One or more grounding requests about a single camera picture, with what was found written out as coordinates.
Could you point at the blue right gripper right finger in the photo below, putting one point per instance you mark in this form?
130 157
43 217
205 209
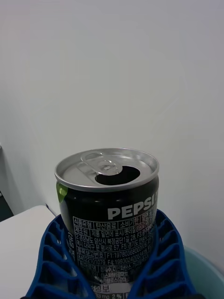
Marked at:
163 261

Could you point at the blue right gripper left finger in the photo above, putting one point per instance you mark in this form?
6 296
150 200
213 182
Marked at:
54 264

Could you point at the black drink can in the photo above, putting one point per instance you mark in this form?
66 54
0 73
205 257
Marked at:
109 201

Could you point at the pale blue waste bin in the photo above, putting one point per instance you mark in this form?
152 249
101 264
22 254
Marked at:
205 273

